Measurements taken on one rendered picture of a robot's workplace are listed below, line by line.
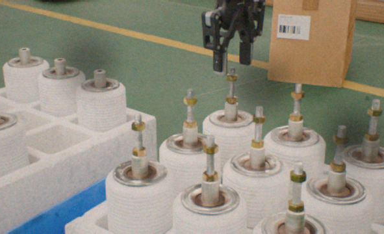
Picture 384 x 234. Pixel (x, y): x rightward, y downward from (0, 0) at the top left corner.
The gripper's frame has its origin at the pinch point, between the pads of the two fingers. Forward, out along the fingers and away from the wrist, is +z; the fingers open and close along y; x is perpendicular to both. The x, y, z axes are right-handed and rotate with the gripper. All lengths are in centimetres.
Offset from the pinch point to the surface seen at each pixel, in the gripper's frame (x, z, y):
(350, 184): -25.3, 10.1, -8.0
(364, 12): 59, 32, 181
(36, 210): 21.9, 24.6, -25.2
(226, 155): -2.0, 14.9, -4.0
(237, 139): -3.4, 11.9, -3.0
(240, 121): -1.5, 10.3, 0.4
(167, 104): 56, 35, 45
